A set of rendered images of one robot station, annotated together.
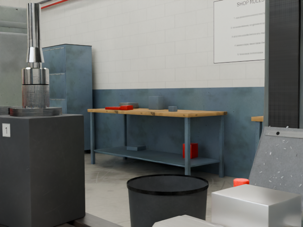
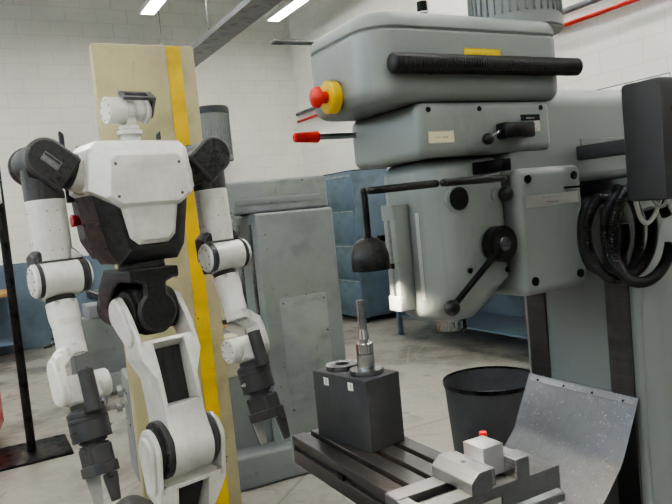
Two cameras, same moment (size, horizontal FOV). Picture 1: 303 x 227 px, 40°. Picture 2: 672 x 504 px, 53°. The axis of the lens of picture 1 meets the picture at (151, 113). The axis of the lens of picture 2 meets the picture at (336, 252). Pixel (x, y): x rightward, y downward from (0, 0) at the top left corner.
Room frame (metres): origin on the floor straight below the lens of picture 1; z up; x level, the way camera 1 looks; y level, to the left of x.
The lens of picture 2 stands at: (-0.96, -0.14, 1.56)
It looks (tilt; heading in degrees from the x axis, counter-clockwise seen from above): 4 degrees down; 13
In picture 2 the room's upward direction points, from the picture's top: 5 degrees counter-clockwise
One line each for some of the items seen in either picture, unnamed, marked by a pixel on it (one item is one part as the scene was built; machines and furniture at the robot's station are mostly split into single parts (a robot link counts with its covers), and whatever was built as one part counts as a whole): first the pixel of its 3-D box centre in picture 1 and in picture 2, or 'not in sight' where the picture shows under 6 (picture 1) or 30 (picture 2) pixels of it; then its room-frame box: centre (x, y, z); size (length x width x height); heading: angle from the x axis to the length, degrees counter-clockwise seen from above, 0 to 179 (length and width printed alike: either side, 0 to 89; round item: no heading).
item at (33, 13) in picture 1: (34, 36); (361, 321); (0.75, 0.20, 1.25); 0.03 x 0.03 x 0.11
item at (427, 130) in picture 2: not in sight; (450, 135); (0.45, -0.07, 1.68); 0.34 x 0.24 x 0.10; 132
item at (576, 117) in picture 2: not in sight; (600, 137); (0.76, -0.42, 1.66); 0.80 x 0.23 x 0.20; 132
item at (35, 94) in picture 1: (35, 90); (365, 357); (0.75, 0.20, 1.16); 0.05 x 0.05 x 0.06
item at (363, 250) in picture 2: not in sight; (369, 253); (0.27, 0.08, 1.46); 0.07 x 0.07 x 0.06
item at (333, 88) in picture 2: not in sight; (330, 97); (0.27, 0.13, 1.76); 0.06 x 0.02 x 0.06; 42
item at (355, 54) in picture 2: not in sight; (433, 72); (0.44, -0.05, 1.81); 0.47 x 0.26 x 0.16; 132
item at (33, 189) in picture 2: not in sight; (39, 172); (0.44, 0.89, 1.70); 0.12 x 0.09 x 0.14; 54
